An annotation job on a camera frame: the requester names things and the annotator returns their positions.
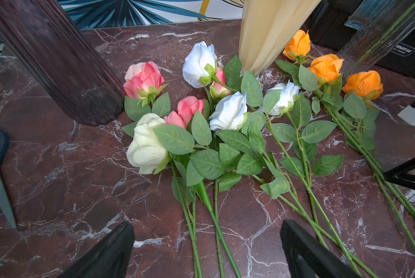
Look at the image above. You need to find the pink rose small bud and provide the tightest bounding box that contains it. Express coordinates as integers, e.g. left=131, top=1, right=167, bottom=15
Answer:
left=209, top=69, right=232, bottom=102

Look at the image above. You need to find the clear glass vase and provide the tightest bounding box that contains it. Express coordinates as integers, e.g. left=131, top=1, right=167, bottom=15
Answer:
left=337, top=0, right=415, bottom=77

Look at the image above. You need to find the black plastic toolbox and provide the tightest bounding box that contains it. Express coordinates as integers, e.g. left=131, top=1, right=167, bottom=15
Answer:
left=310, top=1, right=415, bottom=78

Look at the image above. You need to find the white rose top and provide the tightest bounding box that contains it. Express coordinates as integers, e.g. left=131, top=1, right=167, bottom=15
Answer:
left=183, top=42, right=368, bottom=273

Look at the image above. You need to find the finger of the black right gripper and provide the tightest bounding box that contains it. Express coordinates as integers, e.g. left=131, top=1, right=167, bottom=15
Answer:
left=384, top=157, right=415, bottom=190

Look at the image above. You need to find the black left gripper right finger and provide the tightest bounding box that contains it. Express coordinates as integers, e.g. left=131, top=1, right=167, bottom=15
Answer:
left=280, top=220, right=359, bottom=278

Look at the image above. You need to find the pink rose left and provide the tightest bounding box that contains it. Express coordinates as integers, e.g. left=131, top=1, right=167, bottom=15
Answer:
left=124, top=61, right=167, bottom=107

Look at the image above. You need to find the pink rose centre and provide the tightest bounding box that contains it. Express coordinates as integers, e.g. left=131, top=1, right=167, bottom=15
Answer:
left=165, top=96, right=241, bottom=278

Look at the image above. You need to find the orange rose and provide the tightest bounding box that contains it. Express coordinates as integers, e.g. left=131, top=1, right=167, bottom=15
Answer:
left=297, top=53, right=415, bottom=240
left=337, top=71, right=415, bottom=251
left=275, top=29, right=415, bottom=237

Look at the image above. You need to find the white rose right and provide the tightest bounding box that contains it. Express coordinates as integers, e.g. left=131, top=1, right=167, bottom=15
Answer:
left=263, top=82, right=360, bottom=275

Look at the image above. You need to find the cream rose large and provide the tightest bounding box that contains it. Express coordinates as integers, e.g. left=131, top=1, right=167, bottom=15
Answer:
left=126, top=111, right=203, bottom=278

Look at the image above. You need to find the dark purple ribbed vase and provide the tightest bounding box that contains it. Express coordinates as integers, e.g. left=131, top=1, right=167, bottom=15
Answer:
left=0, top=1, right=124, bottom=126

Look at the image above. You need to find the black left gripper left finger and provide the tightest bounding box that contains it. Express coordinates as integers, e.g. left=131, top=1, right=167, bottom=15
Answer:
left=60, top=221, right=135, bottom=278

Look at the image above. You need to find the cream yellow fluted vase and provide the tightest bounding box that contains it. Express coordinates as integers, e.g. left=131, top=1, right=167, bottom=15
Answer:
left=239, top=0, right=320, bottom=76

